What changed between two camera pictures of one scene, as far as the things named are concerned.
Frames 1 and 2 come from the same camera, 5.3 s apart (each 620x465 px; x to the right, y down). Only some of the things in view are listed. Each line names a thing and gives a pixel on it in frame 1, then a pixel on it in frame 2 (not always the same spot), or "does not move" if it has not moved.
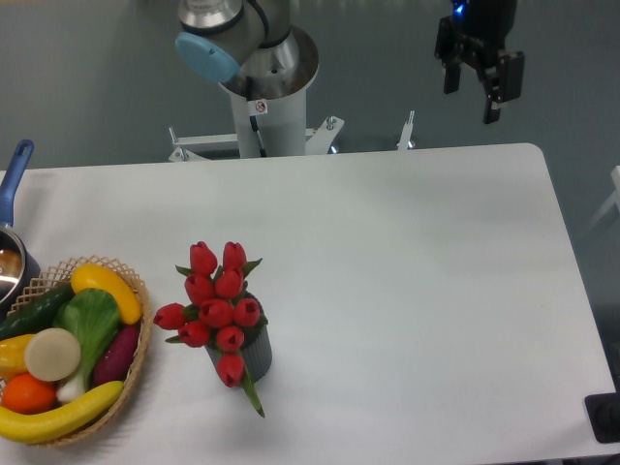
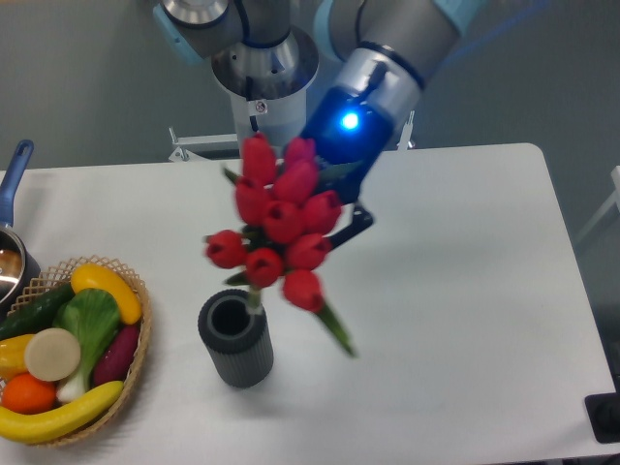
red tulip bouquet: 218,311 → 287,221
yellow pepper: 13,359 does not move
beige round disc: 52,355 does not move
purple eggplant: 114,359 does not move
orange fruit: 28,394 does not move
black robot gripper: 478,29 → 347,133
